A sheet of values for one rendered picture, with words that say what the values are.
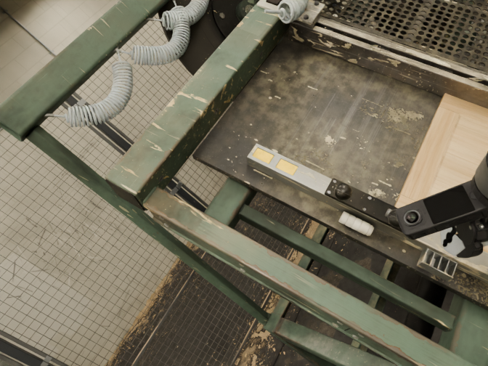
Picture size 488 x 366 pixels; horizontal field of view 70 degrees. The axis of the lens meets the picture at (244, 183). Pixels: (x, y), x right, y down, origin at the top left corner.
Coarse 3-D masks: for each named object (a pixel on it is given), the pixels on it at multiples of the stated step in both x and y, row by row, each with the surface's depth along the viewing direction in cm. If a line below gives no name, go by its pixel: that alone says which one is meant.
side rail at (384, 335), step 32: (160, 192) 87; (160, 224) 94; (192, 224) 82; (224, 224) 82; (224, 256) 84; (256, 256) 78; (288, 288) 75; (320, 288) 75; (352, 320) 71; (384, 320) 71; (384, 352) 75; (416, 352) 68; (448, 352) 68
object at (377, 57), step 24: (264, 0) 111; (312, 0) 110; (312, 24) 108; (336, 24) 110; (312, 48) 115; (336, 48) 110; (360, 48) 105; (384, 48) 105; (384, 72) 107; (408, 72) 103; (432, 72) 99; (456, 72) 99; (456, 96) 101; (480, 96) 97
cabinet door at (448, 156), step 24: (432, 120) 99; (456, 120) 97; (480, 120) 97; (432, 144) 94; (456, 144) 94; (480, 144) 94; (432, 168) 91; (456, 168) 91; (408, 192) 88; (432, 192) 88
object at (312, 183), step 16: (256, 144) 94; (256, 160) 91; (272, 160) 91; (288, 160) 91; (272, 176) 93; (288, 176) 89; (304, 176) 88; (320, 176) 88; (304, 192) 91; (320, 192) 86; (352, 208) 84; (384, 224) 82; (416, 240) 80; (432, 240) 80; (448, 256) 78; (480, 256) 78; (480, 272) 77
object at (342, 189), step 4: (340, 184) 74; (344, 184) 74; (348, 184) 75; (336, 188) 74; (340, 188) 74; (344, 188) 73; (348, 188) 73; (336, 192) 74; (340, 192) 73; (344, 192) 73; (348, 192) 73; (336, 196) 74; (340, 196) 74; (344, 196) 73; (348, 196) 73; (344, 200) 75
